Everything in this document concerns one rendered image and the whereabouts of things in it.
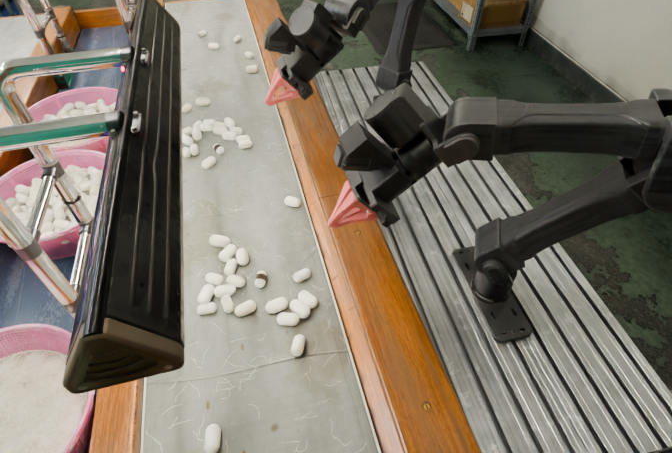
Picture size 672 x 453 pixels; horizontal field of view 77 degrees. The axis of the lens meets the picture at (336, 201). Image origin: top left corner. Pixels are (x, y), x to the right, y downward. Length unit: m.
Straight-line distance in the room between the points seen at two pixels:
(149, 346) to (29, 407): 0.46
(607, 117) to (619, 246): 1.52
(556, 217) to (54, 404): 0.76
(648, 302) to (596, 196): 1.31
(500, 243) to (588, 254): 1.29
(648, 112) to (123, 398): 0.75
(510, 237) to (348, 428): 0.37
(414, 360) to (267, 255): 0.32
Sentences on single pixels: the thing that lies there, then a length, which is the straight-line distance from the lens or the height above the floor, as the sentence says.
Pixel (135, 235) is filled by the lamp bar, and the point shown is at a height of 1.10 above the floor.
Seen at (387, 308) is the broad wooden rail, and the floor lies 0.77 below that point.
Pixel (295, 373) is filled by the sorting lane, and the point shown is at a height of 0.74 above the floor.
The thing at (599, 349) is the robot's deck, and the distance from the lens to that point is 0.89.
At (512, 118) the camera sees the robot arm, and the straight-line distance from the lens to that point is 0.57.
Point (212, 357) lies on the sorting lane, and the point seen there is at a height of 0.74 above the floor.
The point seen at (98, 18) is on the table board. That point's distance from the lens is 1.97.
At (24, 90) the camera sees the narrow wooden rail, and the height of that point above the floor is 0.76.
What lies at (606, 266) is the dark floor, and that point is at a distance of 1.98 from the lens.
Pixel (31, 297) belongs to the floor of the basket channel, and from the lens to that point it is 0.98.
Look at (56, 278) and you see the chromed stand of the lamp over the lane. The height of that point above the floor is 0.90.
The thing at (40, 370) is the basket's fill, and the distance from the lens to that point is 0.81.
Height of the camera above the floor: 1.35
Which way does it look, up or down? 45 degrees down
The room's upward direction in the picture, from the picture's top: straight up
